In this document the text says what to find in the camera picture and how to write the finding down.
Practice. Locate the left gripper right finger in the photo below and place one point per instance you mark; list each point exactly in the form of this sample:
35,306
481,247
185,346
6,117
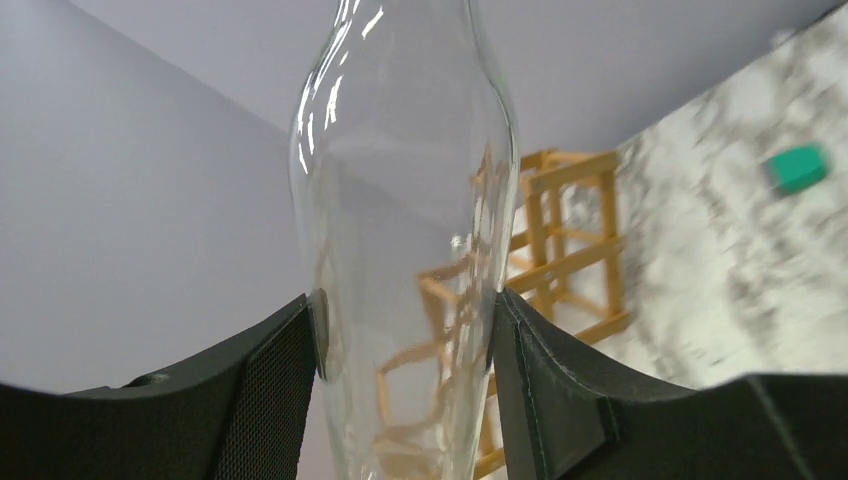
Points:
568,411

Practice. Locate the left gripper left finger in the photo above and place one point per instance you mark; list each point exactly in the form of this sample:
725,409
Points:
236,410

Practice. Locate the wooden wine rack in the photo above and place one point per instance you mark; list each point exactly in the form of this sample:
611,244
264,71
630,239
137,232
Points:
570,265

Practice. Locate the slim clear glass bottle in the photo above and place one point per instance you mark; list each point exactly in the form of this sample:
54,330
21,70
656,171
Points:
403,171

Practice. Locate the green sponge block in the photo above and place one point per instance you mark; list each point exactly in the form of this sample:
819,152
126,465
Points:
796,169

